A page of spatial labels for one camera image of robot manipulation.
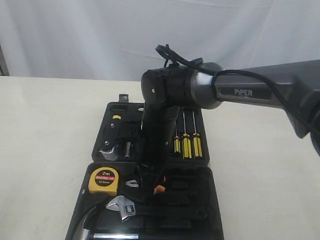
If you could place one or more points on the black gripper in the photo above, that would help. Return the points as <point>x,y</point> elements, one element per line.
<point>152,133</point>

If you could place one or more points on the yellow utility knife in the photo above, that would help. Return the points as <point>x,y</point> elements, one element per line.
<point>116,117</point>

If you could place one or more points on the orange black combination pliers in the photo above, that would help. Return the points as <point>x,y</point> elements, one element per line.
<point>157,190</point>

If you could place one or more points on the yellow tape measure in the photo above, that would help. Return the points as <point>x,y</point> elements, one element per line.
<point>104,180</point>

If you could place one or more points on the black plastic tool case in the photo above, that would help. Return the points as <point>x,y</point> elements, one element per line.
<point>188,182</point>

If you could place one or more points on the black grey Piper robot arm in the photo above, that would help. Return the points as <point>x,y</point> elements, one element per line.
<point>292,87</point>

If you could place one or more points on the small yellow black screwdriver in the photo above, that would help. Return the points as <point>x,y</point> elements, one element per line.
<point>176,141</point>

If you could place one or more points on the middle yellow black screwdriver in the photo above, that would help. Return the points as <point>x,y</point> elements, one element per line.
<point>186,142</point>

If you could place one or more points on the right yellow black screwdriver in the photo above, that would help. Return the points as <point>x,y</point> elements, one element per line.
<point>196,139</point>

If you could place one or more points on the white backdrop curtain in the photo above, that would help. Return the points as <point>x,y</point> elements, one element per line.
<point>116,39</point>

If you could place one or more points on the steel claw hammer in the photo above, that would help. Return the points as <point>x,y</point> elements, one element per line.
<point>82,232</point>

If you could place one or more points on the clear handle tester screwdriver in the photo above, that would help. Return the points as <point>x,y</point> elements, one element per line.
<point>127,152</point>

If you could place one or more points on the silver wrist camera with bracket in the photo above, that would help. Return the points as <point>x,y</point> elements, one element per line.
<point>108,147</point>

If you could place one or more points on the adjustable wrench black handle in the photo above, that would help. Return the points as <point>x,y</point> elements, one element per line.
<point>128,208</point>

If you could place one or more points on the black metal tripod frame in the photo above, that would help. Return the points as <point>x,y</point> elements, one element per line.
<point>3,65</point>

